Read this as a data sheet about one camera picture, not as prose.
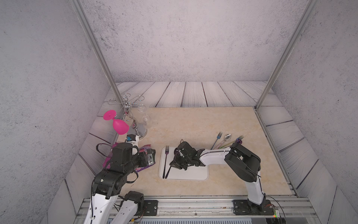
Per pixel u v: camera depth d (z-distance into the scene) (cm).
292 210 74
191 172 85
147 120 91
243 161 52
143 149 94
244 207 73
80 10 72
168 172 86
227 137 100
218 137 102
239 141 96
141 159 59
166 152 94
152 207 73
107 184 42
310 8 70
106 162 48
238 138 101
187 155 73
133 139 59
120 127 87
